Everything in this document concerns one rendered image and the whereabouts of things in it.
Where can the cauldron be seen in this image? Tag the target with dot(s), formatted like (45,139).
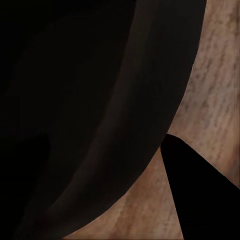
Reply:
(104,79)

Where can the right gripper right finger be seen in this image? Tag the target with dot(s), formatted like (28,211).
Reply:
(207,203)

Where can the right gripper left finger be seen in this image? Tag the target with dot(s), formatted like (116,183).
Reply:
(20,168)

